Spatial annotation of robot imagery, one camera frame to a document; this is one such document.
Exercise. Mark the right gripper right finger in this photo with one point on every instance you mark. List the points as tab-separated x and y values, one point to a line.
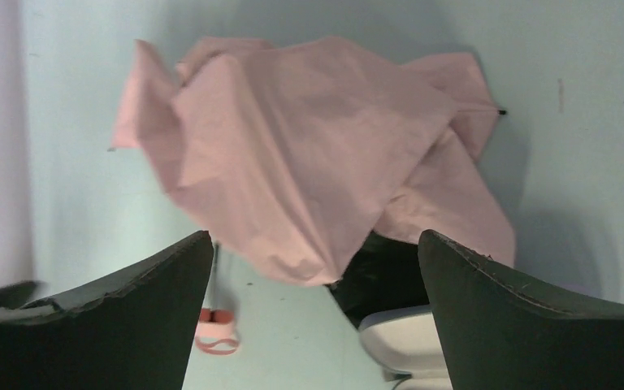
501	328

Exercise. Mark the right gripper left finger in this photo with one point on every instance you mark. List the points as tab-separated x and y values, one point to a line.
131	329

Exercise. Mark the pink folding umbrella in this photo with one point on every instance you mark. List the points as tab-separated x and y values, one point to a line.
321	164

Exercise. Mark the white oval storage case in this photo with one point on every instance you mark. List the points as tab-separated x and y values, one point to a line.
405	344

